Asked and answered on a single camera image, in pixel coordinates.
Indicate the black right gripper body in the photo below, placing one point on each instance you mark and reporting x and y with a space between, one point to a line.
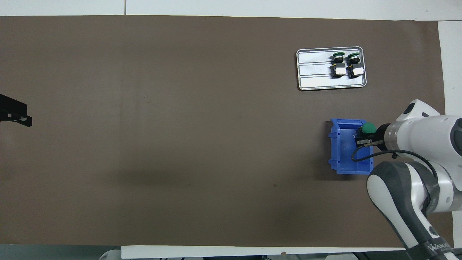
380 137

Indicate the green push button switch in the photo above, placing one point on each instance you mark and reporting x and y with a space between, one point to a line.
355 71
339 71
369 128

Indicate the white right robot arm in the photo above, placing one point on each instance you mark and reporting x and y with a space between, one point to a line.
433 137

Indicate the blue plastic storage bin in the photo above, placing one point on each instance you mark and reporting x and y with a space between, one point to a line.
343 151

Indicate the silver metal tray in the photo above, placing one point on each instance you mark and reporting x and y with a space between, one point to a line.
306 81

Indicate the brown paper table mat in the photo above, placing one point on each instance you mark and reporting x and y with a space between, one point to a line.
180 72

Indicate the white round stand base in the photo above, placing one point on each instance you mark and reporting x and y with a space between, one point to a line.
110 255

